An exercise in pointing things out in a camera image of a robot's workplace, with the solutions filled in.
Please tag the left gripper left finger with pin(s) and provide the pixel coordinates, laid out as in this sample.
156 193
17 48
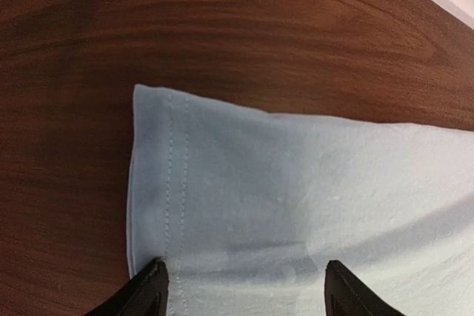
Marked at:
145 294

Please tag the light blue printed t-shirt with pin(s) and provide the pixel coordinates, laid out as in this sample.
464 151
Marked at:
247 208

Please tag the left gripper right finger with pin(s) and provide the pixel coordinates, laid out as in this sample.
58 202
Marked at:
345 294

